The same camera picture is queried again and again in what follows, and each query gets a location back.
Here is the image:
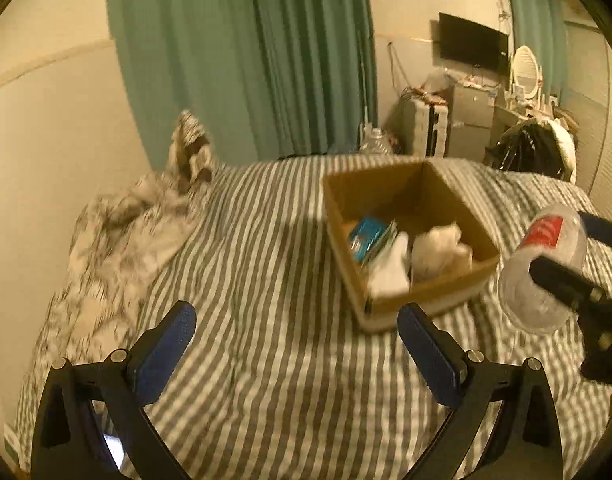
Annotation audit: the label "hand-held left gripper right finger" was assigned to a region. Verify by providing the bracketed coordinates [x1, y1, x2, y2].
[397, 302, 564, 480]

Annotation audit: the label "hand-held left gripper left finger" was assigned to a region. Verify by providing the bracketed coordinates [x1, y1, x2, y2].
[30, 301, 197, 480]

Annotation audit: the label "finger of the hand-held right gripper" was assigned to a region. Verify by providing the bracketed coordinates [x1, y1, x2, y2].
[578, 210, 612, 251]
[528, 255, 607, 311]

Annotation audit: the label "brown cardboard box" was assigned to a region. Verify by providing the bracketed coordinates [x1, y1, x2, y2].
[322, 160, 502, 333]

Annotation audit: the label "white paper trash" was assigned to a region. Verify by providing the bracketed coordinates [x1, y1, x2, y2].
[411, 222, 474, 283]

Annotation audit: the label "blue card pack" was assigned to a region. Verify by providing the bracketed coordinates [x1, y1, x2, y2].
[348, 217, 394, 263]

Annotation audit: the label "white jacket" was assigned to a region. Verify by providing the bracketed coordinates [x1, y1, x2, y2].
[551, 122, 578, 183]

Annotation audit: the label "checkered bed sheet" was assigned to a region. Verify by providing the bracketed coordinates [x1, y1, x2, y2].
[16, 152, 612, 480]

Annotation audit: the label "floral quilt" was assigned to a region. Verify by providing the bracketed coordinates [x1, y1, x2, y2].
[33, 170, 211, 361]

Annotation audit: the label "black jacket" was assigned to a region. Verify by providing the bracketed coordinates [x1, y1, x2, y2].
[486, 122, 569, 178]

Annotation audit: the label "louvered wardrobe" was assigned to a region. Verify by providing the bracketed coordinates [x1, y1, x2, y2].
[561, 20, 612, 196]

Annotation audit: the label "white dressing table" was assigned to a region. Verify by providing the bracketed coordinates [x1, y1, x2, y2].
[493, 102, 529, 126]

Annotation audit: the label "silver fridge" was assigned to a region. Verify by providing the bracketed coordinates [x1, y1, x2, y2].
[446, 84, 497, 158]

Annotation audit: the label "oval white mirror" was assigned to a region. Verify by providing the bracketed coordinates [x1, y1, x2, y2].
[511, 45, 543, 101]

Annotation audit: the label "floral pillow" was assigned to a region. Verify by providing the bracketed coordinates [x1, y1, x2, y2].
[168, 109, 214, 183]

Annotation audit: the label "clear water jug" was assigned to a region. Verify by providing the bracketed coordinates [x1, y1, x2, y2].
[360, 127, 394, 156]

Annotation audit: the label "green curtain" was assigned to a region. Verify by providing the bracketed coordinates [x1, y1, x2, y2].
[503, 0, 569, 106]
[106, 0, 379, 161]

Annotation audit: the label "clear plastic bag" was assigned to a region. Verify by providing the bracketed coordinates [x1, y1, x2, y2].
[423, 67, 459, 93]

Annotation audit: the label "black television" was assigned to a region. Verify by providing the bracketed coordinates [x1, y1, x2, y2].
[438, 12, 509, 72]

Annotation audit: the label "white pole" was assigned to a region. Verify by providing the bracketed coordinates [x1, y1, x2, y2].
[358, 30, 371, 131]

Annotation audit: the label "dark wall cables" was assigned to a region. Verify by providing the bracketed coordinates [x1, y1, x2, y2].
[386, 42, 407, 91]

